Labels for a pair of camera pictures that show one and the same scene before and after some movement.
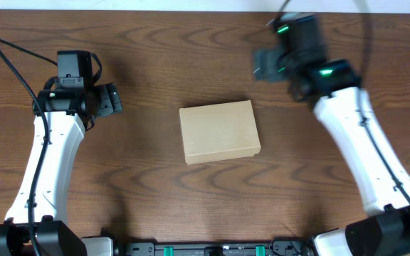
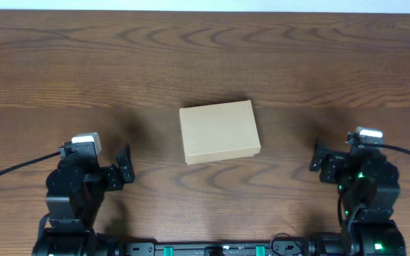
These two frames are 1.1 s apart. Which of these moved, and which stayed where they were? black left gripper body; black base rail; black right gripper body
Moved: black right gripper body; black left gripper body
Stayed: black base rail
